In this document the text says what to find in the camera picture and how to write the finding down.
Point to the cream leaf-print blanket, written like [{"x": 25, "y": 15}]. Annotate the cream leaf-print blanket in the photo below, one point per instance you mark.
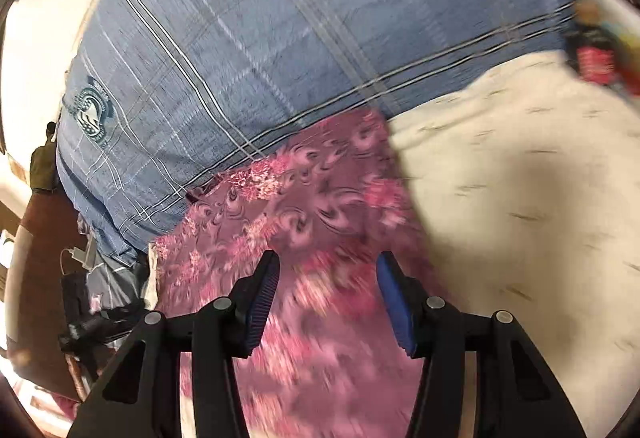
[{"x": 527, "y": 183}]

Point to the purple floral shirt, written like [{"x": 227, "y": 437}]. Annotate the purple floral shirt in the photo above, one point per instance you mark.
[{"x": 328, "y": 202}]

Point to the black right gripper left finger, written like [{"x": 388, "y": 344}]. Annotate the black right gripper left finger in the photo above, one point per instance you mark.
[{"x": 138, "y": 395}]

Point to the blue plaid pillow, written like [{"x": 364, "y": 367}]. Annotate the blue plaid pillow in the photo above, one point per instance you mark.
[{"x": 163, "y": 94}]

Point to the white charger with cable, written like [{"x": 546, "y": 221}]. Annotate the white charger with cable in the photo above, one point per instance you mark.
[{"x": 86, "y": 258}]

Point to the grey striped bedsheet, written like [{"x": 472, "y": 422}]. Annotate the grey striped bedsheet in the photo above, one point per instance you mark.
[{"x": 113, "y": 283}]

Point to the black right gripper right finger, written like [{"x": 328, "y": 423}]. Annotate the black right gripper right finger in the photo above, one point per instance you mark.
[{"x": 516, "y": 393}]

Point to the dark bottle red label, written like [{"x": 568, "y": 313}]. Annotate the dark bottle red label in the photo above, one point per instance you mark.
[{"x": 593, "y": 48}]

